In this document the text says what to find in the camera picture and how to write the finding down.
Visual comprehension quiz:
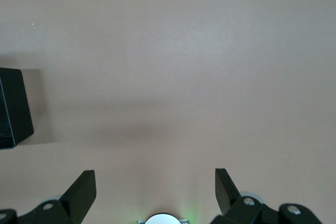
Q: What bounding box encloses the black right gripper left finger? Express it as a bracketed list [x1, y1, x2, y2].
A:
[0, 170, 97, 224]

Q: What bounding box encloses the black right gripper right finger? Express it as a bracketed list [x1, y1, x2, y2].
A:
[209, 168, 323, 224]

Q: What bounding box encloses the black plastic box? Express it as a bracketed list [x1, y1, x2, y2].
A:
[0, 67, 35, 151]

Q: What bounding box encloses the brown table mat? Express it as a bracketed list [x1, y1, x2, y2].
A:
[0, 0, 336, 224]

